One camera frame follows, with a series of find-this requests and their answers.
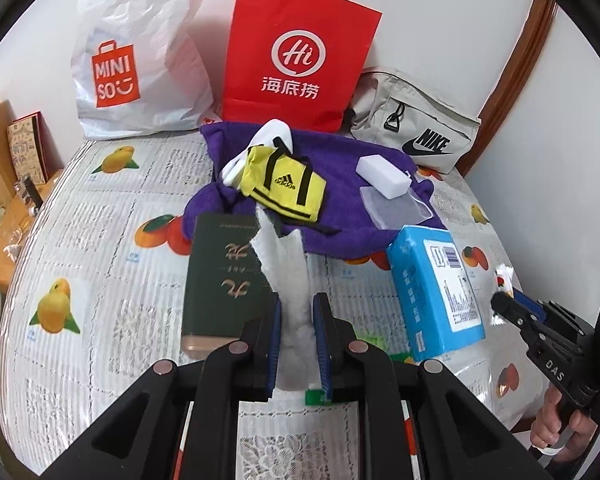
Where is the fruit print white sachet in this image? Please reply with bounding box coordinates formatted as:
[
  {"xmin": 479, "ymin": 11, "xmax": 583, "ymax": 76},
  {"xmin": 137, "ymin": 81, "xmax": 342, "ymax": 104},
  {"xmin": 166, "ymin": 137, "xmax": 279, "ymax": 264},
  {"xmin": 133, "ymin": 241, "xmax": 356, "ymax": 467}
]
[{"xmin": 490, "ymin": 263, "xmax": 514, "ymax": 326}]

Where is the white fluffy cloth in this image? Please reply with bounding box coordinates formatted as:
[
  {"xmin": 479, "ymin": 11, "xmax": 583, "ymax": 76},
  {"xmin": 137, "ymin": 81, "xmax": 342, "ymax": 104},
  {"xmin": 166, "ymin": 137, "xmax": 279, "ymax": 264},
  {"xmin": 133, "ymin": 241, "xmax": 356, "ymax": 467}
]
[{"xmin": 250, "ymin": 206, "xmax": 321, "ymax": 391}]

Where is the white sponge block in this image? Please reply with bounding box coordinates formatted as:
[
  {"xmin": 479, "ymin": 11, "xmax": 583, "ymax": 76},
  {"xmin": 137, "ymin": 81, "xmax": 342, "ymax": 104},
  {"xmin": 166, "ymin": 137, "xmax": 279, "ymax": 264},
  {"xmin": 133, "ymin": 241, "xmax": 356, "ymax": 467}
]
[{"xmin": 355, "ymin": 155, "xmax": 412, "ymax": 200}]

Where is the yellow Adidas mini bag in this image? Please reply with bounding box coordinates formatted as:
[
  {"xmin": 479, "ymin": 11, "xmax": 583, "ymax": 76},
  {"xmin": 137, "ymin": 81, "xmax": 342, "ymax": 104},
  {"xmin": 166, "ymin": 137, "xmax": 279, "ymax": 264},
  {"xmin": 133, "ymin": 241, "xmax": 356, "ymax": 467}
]
[{"xmin": 239, "ymin": 148, "xmax": 326, "ymax": 223}]

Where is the white sock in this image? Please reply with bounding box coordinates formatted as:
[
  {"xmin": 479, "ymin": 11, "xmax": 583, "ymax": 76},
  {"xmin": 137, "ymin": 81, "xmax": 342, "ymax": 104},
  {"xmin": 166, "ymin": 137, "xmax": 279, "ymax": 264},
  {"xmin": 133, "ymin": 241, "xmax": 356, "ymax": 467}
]
[{"xmin": 220, "ymin": 119, "xmax": 294, "ymax": 188}]

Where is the person right hand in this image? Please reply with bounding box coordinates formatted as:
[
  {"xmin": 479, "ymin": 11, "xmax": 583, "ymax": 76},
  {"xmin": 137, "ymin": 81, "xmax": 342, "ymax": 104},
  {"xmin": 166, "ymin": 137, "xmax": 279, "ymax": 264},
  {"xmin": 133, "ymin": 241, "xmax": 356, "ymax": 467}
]
[{"xmin": 530, "ymin": 384, "xmax": 597, "ymax": 463}]

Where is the green fruit sachet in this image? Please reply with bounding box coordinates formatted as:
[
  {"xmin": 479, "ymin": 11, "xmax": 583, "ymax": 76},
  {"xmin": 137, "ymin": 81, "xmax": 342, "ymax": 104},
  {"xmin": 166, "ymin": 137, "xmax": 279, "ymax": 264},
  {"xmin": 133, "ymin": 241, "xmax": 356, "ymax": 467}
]
[{"xmin": 303, "ymin": 343, "xmax": 416, "ymax": 406}]

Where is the blue tissue pack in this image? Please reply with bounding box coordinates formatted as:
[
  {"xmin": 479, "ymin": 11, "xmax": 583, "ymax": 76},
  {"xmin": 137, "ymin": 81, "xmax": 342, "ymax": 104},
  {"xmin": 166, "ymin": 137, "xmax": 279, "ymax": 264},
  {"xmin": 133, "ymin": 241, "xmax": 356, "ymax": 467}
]
[{"xmin": 386, "ymin": 226, "xmax": 486, "ymax": 362}]

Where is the dark green gift box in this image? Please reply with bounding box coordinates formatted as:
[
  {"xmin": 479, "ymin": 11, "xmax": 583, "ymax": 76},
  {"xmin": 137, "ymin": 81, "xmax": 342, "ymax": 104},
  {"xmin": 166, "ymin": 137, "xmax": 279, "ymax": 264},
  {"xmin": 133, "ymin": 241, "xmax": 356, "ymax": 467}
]
[{"xmin": 181, "ymin": 212, "xmax": 274, "ymax": 360}]

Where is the purple towel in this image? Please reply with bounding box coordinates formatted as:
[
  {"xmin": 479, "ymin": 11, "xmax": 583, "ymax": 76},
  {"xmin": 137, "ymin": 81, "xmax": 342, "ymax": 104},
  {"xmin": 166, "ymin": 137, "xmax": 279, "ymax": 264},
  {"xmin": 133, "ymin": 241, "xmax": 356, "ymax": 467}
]
[{"xmin": 181, "ymin": 122, "xmax": 434, "ymax": 259}]

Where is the clear mesh pouch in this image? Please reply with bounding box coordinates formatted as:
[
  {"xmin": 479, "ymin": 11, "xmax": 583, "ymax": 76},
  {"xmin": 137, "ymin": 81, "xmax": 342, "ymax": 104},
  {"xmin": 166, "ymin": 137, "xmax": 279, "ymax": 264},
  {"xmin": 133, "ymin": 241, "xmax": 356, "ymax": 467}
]
[{"xmin": 360, "ymin": 186, "xmax": 434, "ymax": 230}]

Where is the fruit print tablecloth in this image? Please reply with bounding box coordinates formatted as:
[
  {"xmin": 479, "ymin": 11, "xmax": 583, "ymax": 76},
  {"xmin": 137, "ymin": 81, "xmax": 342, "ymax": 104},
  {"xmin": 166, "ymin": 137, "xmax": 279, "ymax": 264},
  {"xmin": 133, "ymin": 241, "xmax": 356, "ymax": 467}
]
[{"xmin": 0, "ymin": 133, "xmax": 544, "ymax": 472}]

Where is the beige Nike bag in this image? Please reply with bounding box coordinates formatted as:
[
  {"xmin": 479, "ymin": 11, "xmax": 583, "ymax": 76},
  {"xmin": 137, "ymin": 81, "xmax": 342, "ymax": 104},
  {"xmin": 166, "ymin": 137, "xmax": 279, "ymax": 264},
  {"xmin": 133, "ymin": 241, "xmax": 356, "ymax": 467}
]
[{"xmin": 350, "ymin": 67, "xmax": 480, "ymax": 174}]

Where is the red Haidilao paper bag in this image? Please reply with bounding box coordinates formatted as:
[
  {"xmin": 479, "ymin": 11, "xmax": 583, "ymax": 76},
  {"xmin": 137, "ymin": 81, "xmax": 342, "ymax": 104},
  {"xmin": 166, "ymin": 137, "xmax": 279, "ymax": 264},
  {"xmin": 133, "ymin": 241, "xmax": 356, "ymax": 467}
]
[{"xmin": 221, "ymin": 0, "xmax": 381, "ymax": 132}]

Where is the brown patterned box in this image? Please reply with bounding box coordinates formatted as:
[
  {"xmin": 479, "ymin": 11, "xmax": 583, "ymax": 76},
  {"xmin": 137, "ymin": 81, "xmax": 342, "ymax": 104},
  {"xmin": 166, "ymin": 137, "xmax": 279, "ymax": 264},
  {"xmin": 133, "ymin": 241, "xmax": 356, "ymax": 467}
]
[{"xmin": 6, "ymin": 112, "xmax": 50, "ymax": 185}]

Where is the white Miniso plastic bag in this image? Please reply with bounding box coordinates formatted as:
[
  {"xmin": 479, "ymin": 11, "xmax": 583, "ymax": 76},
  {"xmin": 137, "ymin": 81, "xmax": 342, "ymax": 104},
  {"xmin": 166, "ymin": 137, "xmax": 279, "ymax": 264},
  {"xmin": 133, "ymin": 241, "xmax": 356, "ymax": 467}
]
[{"xmin": 71, "ymin": 0, "xmax": 213, "ymax": 140}]

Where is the brown wooden door frame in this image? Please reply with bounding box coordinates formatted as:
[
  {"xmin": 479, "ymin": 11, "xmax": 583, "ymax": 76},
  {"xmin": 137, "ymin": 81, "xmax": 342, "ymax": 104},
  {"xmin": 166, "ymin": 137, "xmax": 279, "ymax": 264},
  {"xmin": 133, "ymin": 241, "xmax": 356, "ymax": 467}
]
[{"xmin": 456, "ymin": 0, "xmax": 557, "ymax": 177}]

